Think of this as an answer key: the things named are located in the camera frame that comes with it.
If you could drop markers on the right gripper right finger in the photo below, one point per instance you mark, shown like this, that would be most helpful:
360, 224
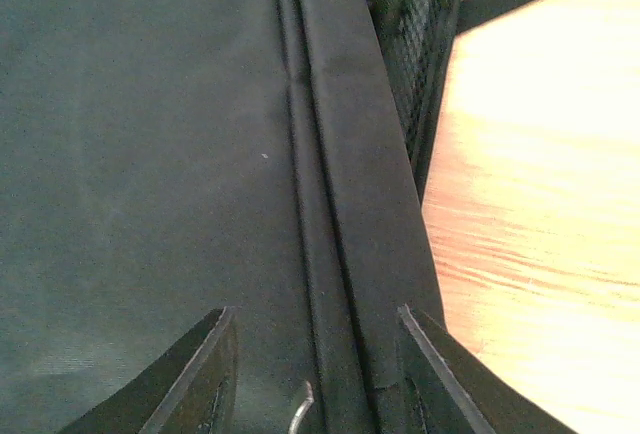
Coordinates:
448, 390

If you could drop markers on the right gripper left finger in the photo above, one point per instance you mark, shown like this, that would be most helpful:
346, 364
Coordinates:
191, 388

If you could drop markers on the black student backpack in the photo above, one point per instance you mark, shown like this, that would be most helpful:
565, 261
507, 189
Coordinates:
161, 159

